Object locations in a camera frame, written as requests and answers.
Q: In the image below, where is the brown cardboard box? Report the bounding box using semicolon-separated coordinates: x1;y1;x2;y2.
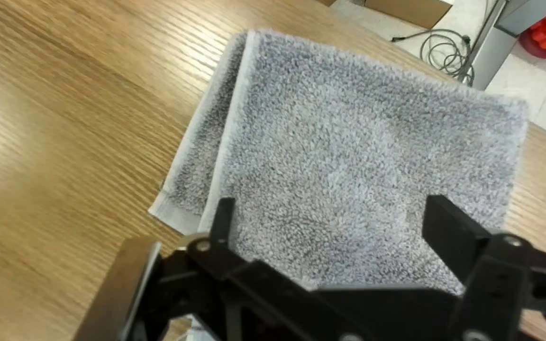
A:
357;0;454;29

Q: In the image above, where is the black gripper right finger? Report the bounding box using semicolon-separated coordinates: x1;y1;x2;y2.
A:
420;192;494;285

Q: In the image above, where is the grey metal pole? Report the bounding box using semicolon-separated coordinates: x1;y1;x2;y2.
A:
456;0;509;82

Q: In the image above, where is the grey coiled cable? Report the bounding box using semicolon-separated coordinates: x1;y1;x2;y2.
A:
390;26;477;84

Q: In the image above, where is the grey towel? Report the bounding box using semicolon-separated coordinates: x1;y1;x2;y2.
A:
147;26;530;298

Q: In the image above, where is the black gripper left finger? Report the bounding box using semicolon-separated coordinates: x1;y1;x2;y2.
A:
206;194;238;259

